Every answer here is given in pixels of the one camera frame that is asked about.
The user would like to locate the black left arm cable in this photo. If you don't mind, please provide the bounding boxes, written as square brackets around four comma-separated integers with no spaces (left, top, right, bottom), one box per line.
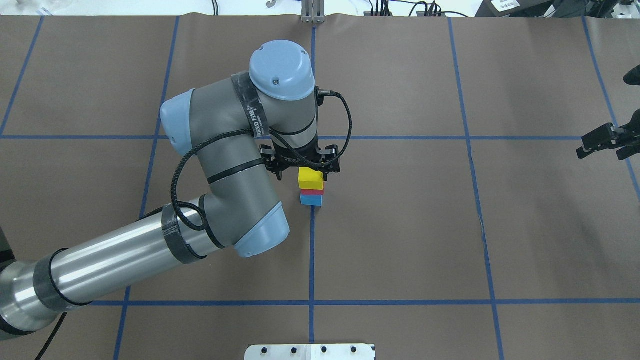
[35,89,354,360]

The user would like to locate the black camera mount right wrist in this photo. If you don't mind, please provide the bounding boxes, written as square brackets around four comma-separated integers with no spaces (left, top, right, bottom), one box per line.
[622,64,640,86]

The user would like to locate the yellow block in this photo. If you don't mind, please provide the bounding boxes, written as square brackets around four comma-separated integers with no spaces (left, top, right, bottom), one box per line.
[297,167,325,191]

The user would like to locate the blue block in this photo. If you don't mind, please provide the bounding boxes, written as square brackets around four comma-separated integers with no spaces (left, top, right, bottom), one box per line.
[300,193,323,207]

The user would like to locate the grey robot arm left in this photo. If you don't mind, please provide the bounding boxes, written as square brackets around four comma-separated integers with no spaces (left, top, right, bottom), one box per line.
[1,39,342,341]

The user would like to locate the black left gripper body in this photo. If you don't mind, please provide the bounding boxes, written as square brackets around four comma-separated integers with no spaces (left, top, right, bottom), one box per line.
[271,140,322,171]

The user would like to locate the grey metal clamp bracket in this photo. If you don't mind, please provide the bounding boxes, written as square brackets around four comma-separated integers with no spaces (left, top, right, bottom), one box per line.
[300,0,326,25]

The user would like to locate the white metal mount base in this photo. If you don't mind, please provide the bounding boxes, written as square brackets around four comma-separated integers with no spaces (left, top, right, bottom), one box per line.
[244,342,377,360]

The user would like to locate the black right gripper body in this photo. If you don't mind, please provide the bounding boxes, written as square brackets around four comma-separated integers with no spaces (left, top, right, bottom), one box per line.
[620,110,640,161]

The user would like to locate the black cables table edge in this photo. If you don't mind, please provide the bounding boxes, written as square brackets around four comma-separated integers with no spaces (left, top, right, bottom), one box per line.
[355,0,481,18]

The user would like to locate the red block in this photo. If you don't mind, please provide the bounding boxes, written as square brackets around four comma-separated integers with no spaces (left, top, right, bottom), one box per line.
[301,189,325,196]

